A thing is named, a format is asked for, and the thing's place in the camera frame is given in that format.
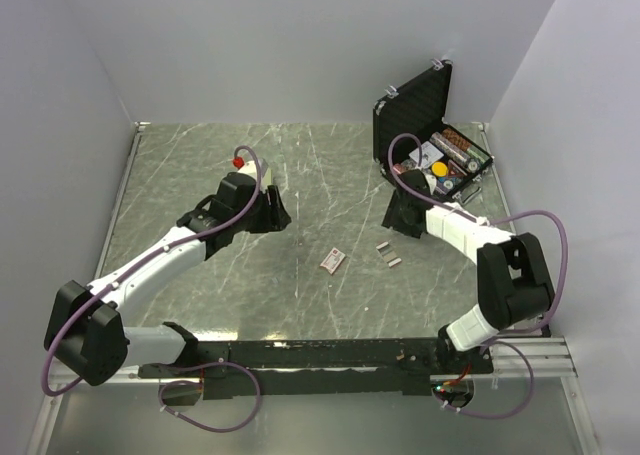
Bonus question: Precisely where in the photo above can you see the beige green stapler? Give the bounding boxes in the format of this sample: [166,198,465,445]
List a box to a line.
[259,159,273,191]

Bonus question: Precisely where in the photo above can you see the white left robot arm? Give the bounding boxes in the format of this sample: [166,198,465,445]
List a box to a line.
[44,168,291,386]

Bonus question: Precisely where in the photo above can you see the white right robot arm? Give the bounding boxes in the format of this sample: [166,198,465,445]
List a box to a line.
[383,169,555,373]

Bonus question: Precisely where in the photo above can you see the purple poker chip roll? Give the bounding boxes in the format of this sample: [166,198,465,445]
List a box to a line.
[436,178,455,195]

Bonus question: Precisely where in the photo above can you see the red poker chip roll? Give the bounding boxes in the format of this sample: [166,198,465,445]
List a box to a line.
[392,164,407,174]

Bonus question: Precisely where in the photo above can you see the yellow dealer button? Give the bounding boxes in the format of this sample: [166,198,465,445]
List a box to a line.
[431,162,449,178]

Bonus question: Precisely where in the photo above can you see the white playing card box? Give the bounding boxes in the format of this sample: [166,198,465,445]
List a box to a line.
[409,142,444,169]

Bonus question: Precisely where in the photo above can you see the red white staple packet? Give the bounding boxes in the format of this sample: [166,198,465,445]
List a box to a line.
[320,248,346,275]

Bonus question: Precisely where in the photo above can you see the black poker chip case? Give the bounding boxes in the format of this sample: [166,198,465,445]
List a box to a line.
[373,59,494,204]

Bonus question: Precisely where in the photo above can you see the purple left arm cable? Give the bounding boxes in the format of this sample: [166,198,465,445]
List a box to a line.
[40,146,264,397]

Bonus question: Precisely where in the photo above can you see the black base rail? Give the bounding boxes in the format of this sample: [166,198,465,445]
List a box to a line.
[138,337,494,400]

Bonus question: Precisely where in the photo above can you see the aluminium frame rail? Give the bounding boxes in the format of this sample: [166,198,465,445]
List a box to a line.
[490,337,577,378]

